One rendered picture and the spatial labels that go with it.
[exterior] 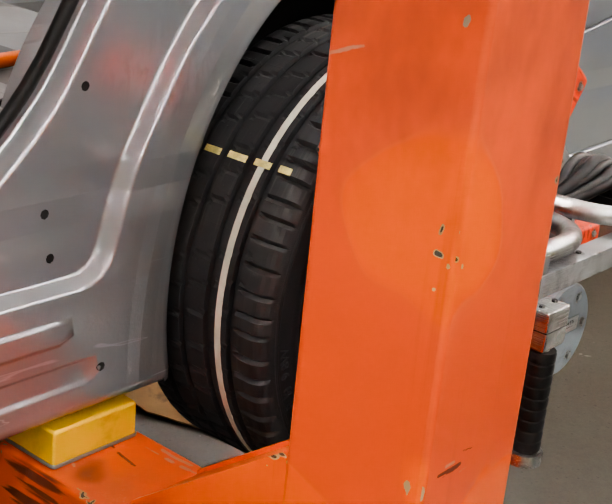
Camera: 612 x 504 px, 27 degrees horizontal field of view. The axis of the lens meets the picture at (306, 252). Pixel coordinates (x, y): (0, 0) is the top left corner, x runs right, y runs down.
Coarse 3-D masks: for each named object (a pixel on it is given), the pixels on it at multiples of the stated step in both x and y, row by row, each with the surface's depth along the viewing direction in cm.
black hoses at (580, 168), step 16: (576, 160) 171; (592, 160) 169; (608, 160) 169; (560, 176) 170; (576, 176) 168; (592, 176) 168; (608, 176) 167; (560, 192) 168; (576, 192) 167; (592, 192) 167; (608, 192) 175
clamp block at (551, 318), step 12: (540, 300) 144; (552, 300) 144; (540, 312) 141; (552, 312) 141; (564, 312) 143; (540, 324) 141; (552, 324) 142; (564, 324) 144; (540, 336) 142; (552, 336) 142; (564, 336) 145; (540, 348) 142
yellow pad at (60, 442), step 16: (112, 400) 158; (128, 400) 158; (80, 416) 153; (96, 416) 154; (112, 416) 156; (128, 416) 158; (32, 432) 152; (48, 432) 150; (64, 432) 150; (80, 432) 152; (96, 432) 155; (112, 432) 157; (128, 432) 159; (32, 448) 153; (48, 448) 150; (64, 448) 151; (80, 448) 153; (96, 448) 155; (48, 464) 151; (64, 464) 151
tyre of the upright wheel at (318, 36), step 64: (256, 64) 164; (320, 64) 161; (256, 128) 157; (320, 128) 153; (192, 192) 159; (256, 192) 153; (192, 256) 159; (256, 256) 151; (192, 320) 159; (256, 320) 152; (192, 384) 167; (256, 384) 156; (256, 448) 168
